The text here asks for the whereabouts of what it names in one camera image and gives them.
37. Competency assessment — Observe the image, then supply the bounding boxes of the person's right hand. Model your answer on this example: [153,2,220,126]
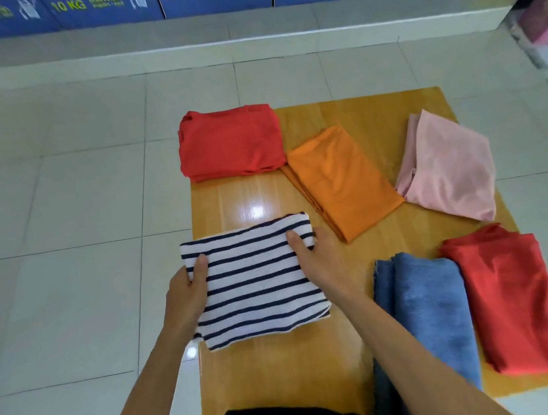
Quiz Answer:
[284,222,363,309]

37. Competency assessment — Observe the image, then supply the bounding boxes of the person's left hand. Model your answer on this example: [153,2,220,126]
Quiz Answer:
[156,253,217,337]

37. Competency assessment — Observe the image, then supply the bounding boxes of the navy white striped shirt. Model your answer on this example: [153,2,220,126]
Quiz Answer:
[177,210,336,354]

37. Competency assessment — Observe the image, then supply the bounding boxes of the person's right forearm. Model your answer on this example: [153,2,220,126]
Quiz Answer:
[332,264,518,415]

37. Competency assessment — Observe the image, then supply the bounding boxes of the person's left forearm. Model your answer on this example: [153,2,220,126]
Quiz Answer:
[74,319,208,415]

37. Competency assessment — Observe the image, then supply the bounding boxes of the orange folded garment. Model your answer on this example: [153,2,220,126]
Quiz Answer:
[276,118,410,251]

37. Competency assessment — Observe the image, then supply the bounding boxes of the red folded shirt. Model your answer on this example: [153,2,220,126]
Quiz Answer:
[174,100,289,185]

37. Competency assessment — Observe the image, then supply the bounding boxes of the blue folded towel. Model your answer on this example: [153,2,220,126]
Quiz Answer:
[357,244,488,415]

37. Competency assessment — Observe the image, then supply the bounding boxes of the pink folded garment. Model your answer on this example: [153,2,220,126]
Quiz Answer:
[386,101,502,233]

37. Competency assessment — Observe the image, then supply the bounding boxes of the red loosely folded cloth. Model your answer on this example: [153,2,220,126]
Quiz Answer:
[437,216,548,385]

